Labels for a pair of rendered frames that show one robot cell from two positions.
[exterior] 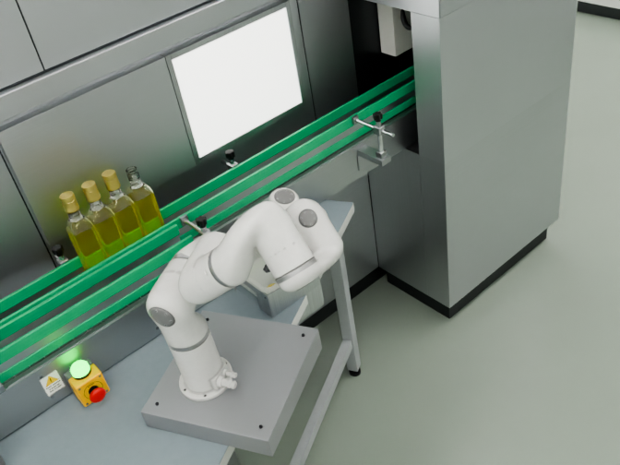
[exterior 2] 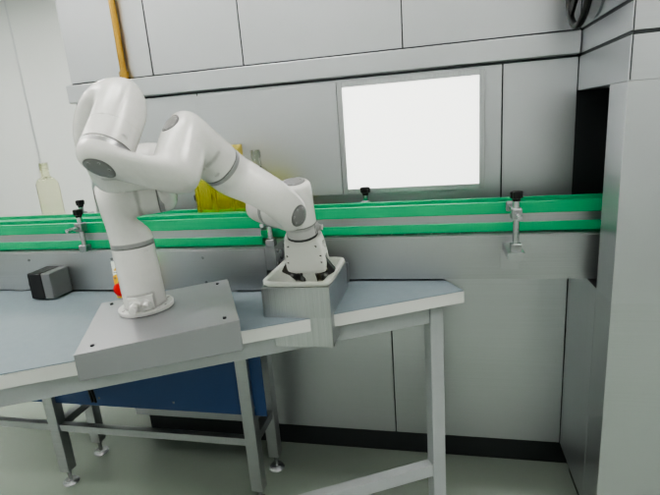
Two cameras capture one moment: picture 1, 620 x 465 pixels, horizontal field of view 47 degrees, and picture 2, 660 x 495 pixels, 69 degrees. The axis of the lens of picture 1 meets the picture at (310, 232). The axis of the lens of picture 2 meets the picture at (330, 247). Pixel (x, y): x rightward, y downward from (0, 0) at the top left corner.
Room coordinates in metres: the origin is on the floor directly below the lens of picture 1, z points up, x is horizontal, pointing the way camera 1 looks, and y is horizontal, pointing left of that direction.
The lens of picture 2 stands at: (0.73, -0.81, 1.20)
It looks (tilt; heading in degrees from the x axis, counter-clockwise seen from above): 14 degrees down; 48
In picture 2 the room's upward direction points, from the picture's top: 4 degrees counter-clockwise
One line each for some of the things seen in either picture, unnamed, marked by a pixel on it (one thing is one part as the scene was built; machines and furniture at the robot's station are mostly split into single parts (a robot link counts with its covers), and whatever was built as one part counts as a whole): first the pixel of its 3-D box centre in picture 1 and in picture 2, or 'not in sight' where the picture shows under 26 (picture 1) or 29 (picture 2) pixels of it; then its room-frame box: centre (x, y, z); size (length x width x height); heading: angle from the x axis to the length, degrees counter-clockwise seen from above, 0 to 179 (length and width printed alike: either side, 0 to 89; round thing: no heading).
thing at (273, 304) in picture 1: (263, 268); (309, 284); (1.51, 0.15, 0.79); 0.27 x 0.17 x 0.08; 35
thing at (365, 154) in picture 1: (375, 143); (514, 234); (1.87, -0.25, 0.90); 0.17 x 0.05 x 0.23; 35
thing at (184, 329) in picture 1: (179, 305); (130, 210); (1.13, 0.30, 1.04); 0.13 x 0.10 x 0.16; 155
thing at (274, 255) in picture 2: not in sight; (276, 253); (1.52, 0.29, 0.85); 0.09 x 0.04 x 0.07; 35
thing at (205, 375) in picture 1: (203, 359); (138, 278); (1.12, 0.29, 0.89); 0.16 x 0.13 x 0.15; 59
